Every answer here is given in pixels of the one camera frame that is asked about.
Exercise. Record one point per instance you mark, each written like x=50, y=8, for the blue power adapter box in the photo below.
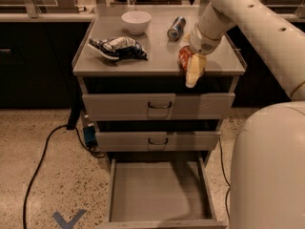
x=89, y=136

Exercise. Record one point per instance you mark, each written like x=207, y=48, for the blue white chip bag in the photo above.
x=118, y=48

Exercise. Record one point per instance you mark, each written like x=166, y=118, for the grey open bottom drawer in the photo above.
x=160, y=194

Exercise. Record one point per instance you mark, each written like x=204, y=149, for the black drawer handle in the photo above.
x=160, y=106
x=159, y=141

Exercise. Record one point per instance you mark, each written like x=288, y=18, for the black middle drawer handle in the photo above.
x=159, y=141

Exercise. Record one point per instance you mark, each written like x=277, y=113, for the grey middle drawer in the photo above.
x=138, y=141

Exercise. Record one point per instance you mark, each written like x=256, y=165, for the grey metal drawer cabinet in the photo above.
x=159, y=74

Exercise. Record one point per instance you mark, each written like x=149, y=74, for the grey top drawer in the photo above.
x=135, y=106

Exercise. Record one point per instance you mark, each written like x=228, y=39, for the blue silver energy drink can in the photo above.
x=177, y=28

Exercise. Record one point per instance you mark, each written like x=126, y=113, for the black top drawer handle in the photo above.
x=160, y=106

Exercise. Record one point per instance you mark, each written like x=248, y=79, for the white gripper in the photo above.
x=202, y=44

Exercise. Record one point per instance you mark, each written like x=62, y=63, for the white ceramic bowl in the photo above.
x=136, y=22

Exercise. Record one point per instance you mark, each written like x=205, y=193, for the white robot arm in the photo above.
x=267, y=188

